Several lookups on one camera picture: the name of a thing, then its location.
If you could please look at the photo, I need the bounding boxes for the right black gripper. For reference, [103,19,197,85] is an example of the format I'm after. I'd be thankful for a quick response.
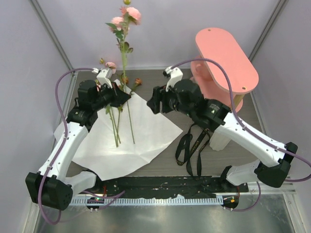
[148,83,194,118]

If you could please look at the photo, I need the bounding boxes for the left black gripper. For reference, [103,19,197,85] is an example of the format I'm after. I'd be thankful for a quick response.
[92,82,131,111]

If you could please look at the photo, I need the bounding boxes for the white wrapping paper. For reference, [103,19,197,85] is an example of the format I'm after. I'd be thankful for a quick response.
[69,93,182,181]

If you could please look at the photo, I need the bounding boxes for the pink rose flower stem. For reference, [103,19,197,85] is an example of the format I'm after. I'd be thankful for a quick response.
[104,0,142,145]

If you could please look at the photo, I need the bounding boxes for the black ribbon strap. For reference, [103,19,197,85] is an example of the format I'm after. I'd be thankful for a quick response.
[175,122,211,179]

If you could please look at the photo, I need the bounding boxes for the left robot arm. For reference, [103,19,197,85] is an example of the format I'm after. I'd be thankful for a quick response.
[25,80,131,211]

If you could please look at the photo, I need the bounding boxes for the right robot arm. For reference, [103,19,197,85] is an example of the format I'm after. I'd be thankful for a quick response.
[147,80,297,192]

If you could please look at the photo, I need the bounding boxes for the pink rose bouquet flowers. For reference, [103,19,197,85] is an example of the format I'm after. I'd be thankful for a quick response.
[97,72,142,147]

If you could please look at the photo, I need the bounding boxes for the white ribbed vase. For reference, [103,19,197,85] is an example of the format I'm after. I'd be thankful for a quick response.
[209,132,231,151]

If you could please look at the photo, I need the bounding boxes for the pink cup on shelf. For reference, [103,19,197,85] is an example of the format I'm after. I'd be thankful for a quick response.
[195,63,208,77]

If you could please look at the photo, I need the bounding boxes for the pink three-tier shelf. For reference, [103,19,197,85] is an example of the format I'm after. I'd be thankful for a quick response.
[190,28,259,112]

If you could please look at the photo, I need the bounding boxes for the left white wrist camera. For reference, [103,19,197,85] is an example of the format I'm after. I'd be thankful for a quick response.
[92,68,113,89]

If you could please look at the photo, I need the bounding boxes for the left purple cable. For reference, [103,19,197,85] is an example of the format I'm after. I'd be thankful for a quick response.
[37,67,126,225]

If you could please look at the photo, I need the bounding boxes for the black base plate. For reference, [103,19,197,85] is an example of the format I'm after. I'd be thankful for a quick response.
[97,175,248,199]

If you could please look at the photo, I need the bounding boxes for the white slotted cable duct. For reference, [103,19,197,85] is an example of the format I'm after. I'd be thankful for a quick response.
[69,195,223,206]

